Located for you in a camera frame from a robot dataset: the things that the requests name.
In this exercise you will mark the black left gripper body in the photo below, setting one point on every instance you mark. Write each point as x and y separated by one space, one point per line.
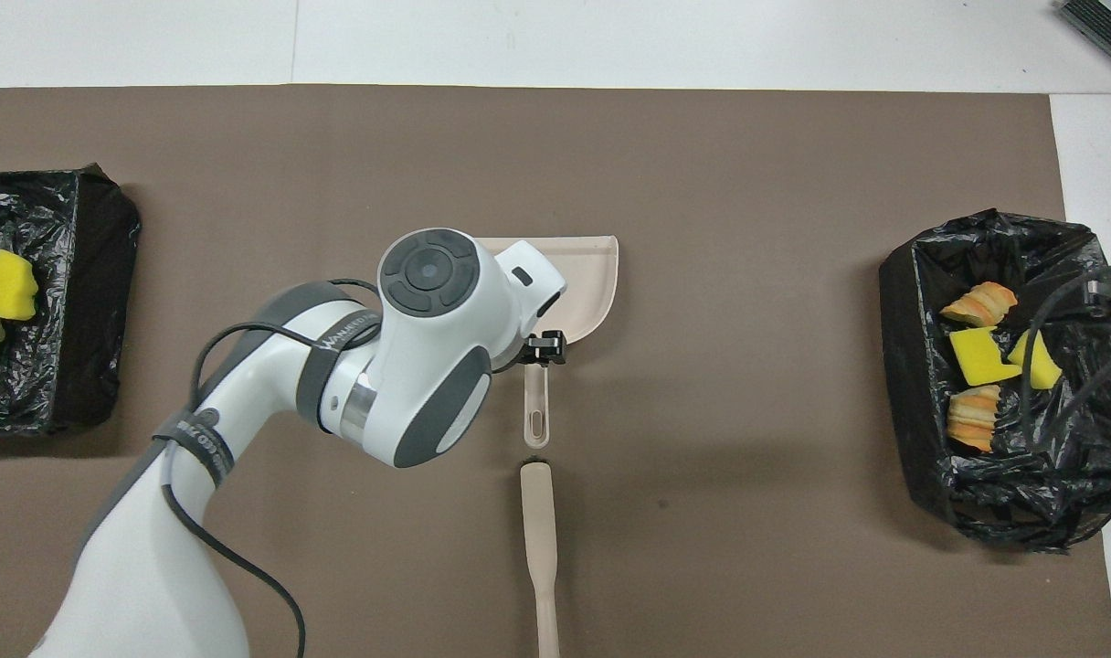
544 349

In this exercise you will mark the beige plastic dustpan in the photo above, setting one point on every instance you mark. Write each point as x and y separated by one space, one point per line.
587 283

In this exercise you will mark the yellow sponge wedge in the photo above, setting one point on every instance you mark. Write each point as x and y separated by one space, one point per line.
1047 370

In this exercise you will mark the orange croissant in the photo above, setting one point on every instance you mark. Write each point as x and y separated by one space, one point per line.
980 304

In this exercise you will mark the notched yellow green sponge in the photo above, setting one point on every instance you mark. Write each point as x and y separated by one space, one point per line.
976 358

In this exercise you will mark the beige hand brush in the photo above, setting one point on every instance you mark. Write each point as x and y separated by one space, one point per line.
537 521

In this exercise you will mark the cream striped croissant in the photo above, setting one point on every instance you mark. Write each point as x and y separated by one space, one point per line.
971 419

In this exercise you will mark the yellow green sponge strip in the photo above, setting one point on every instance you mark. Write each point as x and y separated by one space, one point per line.
7 288

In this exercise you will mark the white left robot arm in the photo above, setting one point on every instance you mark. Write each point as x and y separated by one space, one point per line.
428 366

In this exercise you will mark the black bag lined bin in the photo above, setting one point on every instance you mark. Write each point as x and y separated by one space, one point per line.
80 274
1021 493

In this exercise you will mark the brown table mat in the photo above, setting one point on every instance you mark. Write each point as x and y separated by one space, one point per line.
702 155

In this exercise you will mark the dark grey ribbed box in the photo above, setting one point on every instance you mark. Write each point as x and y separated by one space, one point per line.
1104 27

